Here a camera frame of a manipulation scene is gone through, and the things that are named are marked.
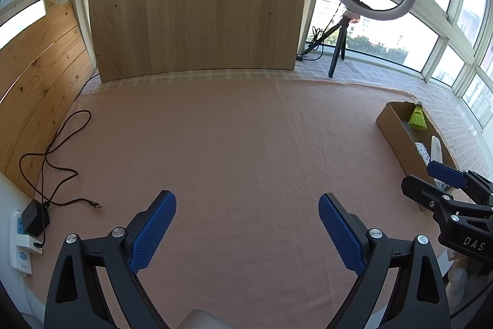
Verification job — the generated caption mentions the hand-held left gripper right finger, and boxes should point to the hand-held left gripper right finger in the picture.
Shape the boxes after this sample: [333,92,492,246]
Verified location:
[318,193,451,329]

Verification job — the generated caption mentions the black charging cable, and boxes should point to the black charging cable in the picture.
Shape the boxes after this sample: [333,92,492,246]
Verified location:
[19,109,103,210]

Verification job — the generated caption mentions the star print tissue pack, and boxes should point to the star print tissue pack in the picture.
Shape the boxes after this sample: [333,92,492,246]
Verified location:
[414,142,430,164]

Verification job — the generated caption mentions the white sunscreen tube blue cap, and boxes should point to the white sunscreen tube blue cap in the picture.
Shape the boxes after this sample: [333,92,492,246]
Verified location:
[429,136,444,165]

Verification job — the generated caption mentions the pine plank panel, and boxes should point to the pine plank panel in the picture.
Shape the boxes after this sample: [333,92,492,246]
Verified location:
[0,0,97,199]

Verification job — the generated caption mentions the light wooden board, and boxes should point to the light wooden board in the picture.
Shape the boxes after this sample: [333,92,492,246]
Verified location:
[88,0,312,84]

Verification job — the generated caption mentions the yellow shuttlecock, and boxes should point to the yellow shuttlecock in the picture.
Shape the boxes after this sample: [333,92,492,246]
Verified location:
[408,100,427,131]

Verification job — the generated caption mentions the black power adapter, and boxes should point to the black power adapter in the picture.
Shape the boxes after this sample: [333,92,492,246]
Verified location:
[21,199,51,237]

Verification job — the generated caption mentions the checked tablecloth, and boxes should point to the checked tablecloth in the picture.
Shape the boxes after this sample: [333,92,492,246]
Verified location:
[100,59,493,191]

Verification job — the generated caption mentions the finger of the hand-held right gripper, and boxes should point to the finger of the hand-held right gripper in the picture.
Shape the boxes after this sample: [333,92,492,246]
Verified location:
[401,175,475,216]
[427,160,493,199]

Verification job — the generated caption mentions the grey rounded object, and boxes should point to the grey rounded object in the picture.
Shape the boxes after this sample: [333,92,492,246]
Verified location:
[179,309,235,329]

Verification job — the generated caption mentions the black tripod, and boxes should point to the black tripod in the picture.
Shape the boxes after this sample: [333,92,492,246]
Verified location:
[298,15,361,79]

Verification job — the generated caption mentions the black ring light cable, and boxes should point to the black ring light cable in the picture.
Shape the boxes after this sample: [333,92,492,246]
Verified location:
[308,25,328,62]

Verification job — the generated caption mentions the cardboard box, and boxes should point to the cardboard box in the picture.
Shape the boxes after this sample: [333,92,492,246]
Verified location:
[376,101,461,212]

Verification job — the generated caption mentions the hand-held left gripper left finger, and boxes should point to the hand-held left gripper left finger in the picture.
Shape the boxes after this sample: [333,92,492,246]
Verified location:
[44,190,177,329]

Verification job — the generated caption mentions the white power strip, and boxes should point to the white power strip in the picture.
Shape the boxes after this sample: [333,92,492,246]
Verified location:
[10,211,45,273]

